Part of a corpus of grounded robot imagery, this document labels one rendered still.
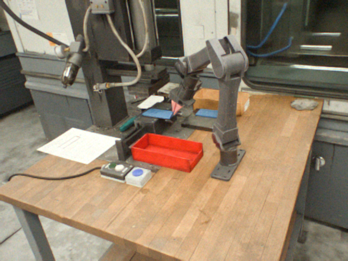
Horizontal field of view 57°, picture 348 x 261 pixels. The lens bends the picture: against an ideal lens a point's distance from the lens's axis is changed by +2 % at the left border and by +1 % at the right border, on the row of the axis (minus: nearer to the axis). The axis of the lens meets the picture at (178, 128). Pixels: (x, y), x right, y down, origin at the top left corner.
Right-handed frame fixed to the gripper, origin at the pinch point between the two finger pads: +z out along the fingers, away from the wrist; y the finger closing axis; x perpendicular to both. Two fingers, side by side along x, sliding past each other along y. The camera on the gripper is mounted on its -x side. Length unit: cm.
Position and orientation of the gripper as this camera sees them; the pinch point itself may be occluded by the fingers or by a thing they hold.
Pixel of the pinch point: (174, 112)
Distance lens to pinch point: 136.1
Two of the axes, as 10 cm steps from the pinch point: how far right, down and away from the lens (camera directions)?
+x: -4.7, 3.8, -8.0
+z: -3.9, 7.2, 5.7
